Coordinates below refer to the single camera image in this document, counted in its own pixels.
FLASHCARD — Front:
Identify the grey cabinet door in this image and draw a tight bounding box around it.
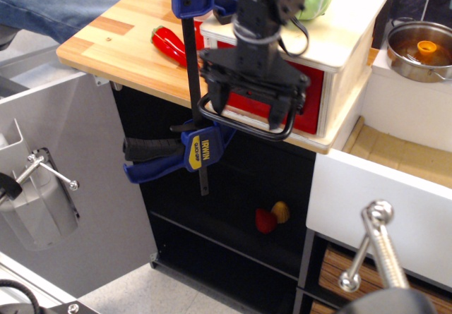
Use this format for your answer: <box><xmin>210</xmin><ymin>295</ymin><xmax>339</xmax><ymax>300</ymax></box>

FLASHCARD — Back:
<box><xmin>1</xmin><ymin>73</ymin><xmax>155</xmax><ymax>296</ymax></box>

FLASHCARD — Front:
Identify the red drawer with black handle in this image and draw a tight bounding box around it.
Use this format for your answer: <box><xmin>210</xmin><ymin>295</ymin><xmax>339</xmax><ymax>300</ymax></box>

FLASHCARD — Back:
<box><xmin>198</xmin><ymin>42</ymin><xmax>323</xmax><ymax>141</ymax></box>

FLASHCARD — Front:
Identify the silver clamp screw left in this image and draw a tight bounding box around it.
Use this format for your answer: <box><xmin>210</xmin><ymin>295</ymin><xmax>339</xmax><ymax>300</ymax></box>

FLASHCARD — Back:
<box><xmin>13</xmin><ymin>153</ymin><xmax>80</xmax><ymax>191</ymax></box>

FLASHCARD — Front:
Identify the stainless steel pot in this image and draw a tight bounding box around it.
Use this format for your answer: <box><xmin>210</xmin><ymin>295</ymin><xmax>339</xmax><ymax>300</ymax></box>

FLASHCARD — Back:
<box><xmin>386</xmin><ymin>18</ymin><xmax>451</xmax><ymax>83</ymax></box>

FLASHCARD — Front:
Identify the silver clamp screw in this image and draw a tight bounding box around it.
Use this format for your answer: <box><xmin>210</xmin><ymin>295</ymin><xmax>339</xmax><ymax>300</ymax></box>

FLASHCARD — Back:
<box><xmin>338</xmin><ymin>200</ymin><xmax>410</xmax><ymax>293</ymax></box>
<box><xmin>13</xmin><ymin>153</ymin><xmax>80</xmax><ymax>191</ymax></box>

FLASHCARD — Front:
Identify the silver clamp screw right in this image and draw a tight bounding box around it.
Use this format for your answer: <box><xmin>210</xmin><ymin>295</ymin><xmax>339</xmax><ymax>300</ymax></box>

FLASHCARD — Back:
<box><xmin>338</xmin><ymin>200</ymin><xmax>410</xmax><ymax>293</ymax></box>

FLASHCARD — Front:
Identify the black cable bottom left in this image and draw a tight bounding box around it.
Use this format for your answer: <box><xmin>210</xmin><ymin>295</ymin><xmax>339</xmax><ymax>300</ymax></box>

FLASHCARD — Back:
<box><xmin>0</xmin><ymin>278</ymin><xmax>40</xmax><ymax>314</ymax></box>

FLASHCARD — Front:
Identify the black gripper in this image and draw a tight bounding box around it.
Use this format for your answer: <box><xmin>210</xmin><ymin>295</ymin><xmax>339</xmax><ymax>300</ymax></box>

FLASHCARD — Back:
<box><xmin>200</xmin><ymin>44</ymin><xmax>310</xmax><ymax>131</ymax></box>

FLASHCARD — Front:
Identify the white toy sink unit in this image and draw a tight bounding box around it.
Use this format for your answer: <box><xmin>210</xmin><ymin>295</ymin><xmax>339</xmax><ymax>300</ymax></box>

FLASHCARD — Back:
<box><xmin>307</xmin><ymin>50</ymin><xmax>451</xmax><ymax>289</ymax></box>

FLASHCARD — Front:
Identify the orange toy in pot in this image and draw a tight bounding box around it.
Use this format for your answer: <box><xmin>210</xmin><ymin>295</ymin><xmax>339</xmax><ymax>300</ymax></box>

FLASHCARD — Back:
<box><xmin>417</xmin><ymin>40</ymin><xmax>437</xmax><ymax>58</ymax></box>

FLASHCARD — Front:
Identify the blue Irwin bar clamp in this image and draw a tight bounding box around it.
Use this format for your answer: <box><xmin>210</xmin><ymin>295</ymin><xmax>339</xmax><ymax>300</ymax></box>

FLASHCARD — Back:
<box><xmin>123</xmin><ymin>0</ymin><xmax>236</xmax><ymax>195</ymax></box>

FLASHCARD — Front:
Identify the black shelf cabinet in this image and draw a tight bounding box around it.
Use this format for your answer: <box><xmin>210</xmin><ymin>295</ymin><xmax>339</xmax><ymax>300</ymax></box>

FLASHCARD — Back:
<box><xmin>112</xmin><ymin>80</ymin><xmax>317</xmax><ymax>314</ymax></box>

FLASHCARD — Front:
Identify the light wooden box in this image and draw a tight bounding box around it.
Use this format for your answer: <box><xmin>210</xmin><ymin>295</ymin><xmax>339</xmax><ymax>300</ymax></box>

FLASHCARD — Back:
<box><xmin>199</xmin><ymin>0</ymin><xmax>388</xmax><ymax>138</ymax></box>

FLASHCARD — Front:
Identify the red toy pepper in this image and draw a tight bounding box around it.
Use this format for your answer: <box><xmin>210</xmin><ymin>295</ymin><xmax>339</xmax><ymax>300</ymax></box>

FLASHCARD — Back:
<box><xmin>150</xmin><ymin>25</ymin><xmax>188</xmax><ymax>68</ymax></box>

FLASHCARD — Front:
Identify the yellow toy lemon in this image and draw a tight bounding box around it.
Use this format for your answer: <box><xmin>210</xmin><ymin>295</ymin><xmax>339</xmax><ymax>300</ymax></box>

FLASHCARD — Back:
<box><xmin>271</xmin><ymin>201</ymin><xmax>290</xmax><ymax>224</ymax></box>

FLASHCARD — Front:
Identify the person leg in jeans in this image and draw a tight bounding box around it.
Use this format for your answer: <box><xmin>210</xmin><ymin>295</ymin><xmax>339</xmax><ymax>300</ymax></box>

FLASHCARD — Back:
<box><xmin>1</xmin><ymin>0</ymin><xmax>120</xmax><ymax>43</ymax></box>

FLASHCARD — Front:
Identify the red toy strawberry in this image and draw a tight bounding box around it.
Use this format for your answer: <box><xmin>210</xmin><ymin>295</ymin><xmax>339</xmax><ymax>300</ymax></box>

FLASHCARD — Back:
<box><xmin>255</xmin><ymin>208</ymin><xmax>278</xmax><ymax>234</ymax></box>

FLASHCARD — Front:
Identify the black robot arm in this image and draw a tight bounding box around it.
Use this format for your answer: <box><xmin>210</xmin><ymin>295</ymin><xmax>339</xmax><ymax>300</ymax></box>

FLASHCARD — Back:
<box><xmin>199</xmin><ymin>0</ymin><xmax>310</xmax><ymax>138</ymax></box>

